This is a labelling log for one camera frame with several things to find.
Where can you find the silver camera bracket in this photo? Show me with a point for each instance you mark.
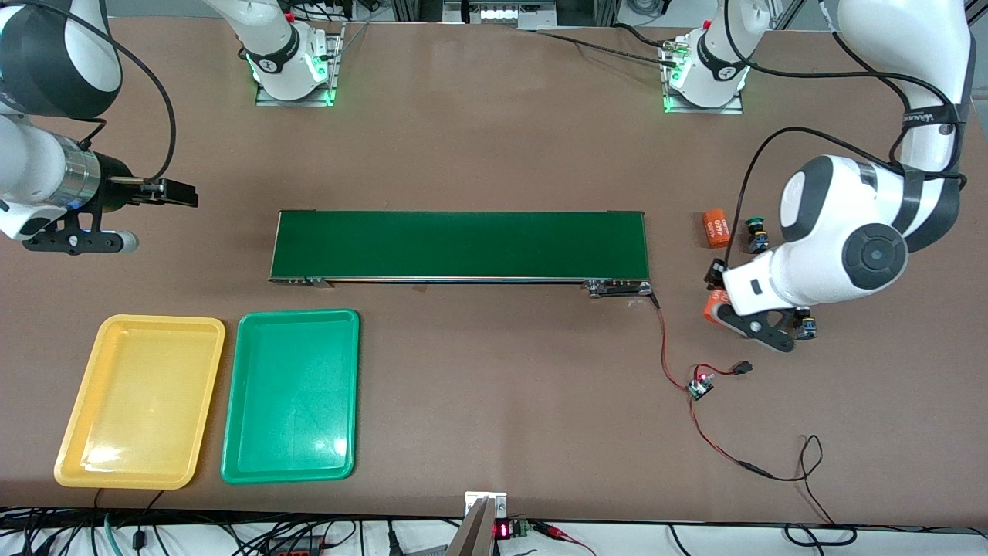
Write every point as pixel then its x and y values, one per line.
pixel 485 502

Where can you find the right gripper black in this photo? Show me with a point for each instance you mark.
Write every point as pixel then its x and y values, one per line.
pixel 116 191

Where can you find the orange cylinder printed 4680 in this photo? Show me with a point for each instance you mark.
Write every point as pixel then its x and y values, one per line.
pixel 710 309
pixel 716 228

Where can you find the green push button switch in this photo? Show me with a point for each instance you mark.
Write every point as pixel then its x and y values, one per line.
pixel 758 241

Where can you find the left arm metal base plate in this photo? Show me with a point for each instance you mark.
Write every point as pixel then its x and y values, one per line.
pixel 702 110

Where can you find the green plastic tray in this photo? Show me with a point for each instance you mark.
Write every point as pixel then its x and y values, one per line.
pixel 293 394

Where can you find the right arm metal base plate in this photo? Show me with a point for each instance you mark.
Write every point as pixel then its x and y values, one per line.
pixel 337 69

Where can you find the red power strip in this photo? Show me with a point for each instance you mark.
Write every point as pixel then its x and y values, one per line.
pixel 297 550

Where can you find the green conveyor belt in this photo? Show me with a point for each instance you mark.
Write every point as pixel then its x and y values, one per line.
pixel 463 243

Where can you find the red probe lead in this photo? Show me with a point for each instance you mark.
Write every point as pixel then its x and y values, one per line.
pixel 559 531

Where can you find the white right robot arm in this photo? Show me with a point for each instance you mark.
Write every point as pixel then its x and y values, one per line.
pixel 46 54

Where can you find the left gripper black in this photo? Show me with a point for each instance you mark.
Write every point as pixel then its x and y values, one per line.
pixel 715 272

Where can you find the red digit display module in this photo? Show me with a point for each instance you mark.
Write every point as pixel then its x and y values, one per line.
pixel 502 530

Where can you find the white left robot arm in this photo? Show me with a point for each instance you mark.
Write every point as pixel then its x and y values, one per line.
pixel 849 232

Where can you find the yellow push button switch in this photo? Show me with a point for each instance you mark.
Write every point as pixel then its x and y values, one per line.
pixel 807 330

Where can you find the yellow plastic tray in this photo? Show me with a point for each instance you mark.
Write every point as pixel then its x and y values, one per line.
pixel 139 401

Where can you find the small black sensor circuit board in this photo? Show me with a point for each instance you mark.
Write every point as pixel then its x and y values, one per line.
pixel 699 388

